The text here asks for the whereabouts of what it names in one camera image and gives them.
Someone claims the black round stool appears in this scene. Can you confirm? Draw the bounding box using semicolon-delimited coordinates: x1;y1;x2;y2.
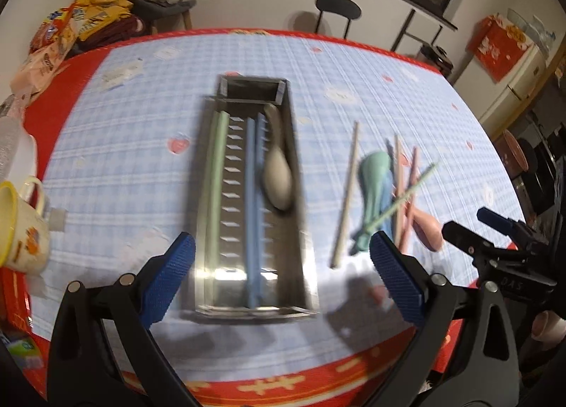
315;0;362;39

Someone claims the beige chopstick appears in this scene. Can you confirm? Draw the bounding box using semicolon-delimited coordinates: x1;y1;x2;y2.
330;121;360;269
394;135;405;247

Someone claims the blue chopstick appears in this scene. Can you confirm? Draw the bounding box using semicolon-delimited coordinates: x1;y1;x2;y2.
256;113;268;165
245;118;261;309

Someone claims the blue plaid tablecloth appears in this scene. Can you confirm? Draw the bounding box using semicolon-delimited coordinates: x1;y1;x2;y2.
25;29;522;406

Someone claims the green spoon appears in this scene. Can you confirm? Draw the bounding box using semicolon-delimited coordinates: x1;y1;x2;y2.
349;151;391;256

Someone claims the yellow rimmed mug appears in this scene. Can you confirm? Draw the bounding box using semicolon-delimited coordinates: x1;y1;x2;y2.
0;176;50;275

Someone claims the red gift bag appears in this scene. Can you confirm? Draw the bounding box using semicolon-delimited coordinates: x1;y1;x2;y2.
467;13;532;82

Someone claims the green chopstick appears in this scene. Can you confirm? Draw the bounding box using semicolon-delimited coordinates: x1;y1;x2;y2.
206;111;229;271
363;163;438;234

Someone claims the blue spoon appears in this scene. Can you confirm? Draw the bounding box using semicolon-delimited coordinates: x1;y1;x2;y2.
380;169;394;240

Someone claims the snack bag pile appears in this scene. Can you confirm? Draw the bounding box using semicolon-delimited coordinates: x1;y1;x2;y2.
11;0;145;95

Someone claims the beige spoon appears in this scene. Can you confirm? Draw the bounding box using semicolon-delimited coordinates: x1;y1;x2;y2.
263;103;294;211

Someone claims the black cooking pot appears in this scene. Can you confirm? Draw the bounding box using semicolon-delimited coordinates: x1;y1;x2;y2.
415;43;454;79

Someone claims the steel utensil tray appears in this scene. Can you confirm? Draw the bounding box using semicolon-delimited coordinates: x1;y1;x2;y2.
193;75;319;321

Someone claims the pink spoon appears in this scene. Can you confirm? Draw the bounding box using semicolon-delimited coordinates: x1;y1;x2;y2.
411;209;444;252

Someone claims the clear plastic bottle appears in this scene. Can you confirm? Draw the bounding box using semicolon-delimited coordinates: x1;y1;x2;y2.
0;94;23;181

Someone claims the dark clothes pile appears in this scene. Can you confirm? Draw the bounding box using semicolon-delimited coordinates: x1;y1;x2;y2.
128;0;197;34

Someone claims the white refrigerator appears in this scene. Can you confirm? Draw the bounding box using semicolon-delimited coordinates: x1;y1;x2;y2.
454;44;546;137

